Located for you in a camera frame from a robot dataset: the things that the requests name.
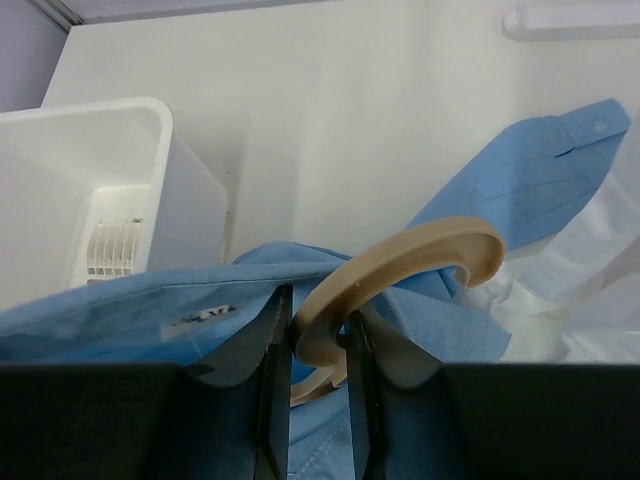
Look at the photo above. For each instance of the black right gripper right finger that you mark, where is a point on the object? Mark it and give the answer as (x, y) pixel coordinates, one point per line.
(416, 417)

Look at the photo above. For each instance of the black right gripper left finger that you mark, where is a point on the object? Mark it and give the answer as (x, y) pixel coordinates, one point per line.
(225, 416)

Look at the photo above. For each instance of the blue shirt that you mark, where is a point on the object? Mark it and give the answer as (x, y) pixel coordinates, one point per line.
(439, 353)

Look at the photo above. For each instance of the beige wooden hanger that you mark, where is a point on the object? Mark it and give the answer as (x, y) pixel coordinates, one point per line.
(470, 244)

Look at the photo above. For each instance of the white shirt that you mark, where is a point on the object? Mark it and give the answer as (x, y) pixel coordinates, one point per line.
(574, 297)

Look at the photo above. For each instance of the white plastic basket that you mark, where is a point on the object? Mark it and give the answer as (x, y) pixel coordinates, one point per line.
(98, 191)

